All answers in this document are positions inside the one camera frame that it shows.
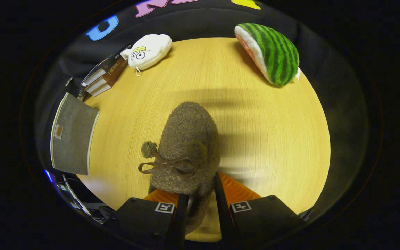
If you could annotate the brown fuzzy shoe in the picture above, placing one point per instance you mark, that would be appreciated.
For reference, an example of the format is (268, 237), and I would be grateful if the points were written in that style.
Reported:
(189, 132)

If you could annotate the watermelon slice plush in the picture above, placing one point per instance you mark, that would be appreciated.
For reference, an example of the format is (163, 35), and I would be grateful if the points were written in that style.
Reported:
(276, 52)

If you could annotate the grey equipment on floor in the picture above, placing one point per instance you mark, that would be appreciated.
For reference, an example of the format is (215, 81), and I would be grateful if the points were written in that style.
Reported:
(82, 205)

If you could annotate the white portrait cover book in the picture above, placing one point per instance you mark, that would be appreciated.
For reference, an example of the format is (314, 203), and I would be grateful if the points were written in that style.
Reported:
(81, 93)

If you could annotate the brown cover book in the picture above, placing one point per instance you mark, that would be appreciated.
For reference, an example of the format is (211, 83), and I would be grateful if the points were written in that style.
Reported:
(101, 89)
(115, 73)

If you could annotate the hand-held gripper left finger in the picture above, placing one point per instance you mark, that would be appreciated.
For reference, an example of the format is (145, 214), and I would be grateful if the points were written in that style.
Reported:
(181, 218)

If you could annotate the white cartoon face plush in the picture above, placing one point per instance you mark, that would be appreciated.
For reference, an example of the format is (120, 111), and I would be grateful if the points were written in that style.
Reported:
(151, 50)

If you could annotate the dark cover book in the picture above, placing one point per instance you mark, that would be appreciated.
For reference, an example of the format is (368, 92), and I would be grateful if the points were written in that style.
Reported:
(108, 64)

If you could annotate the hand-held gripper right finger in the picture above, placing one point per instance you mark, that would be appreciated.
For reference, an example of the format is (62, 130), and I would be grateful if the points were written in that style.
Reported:
(224, 215)

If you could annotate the grey fabric storage box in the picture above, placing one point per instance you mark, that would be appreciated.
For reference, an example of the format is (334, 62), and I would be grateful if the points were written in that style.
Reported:
(73, 135)

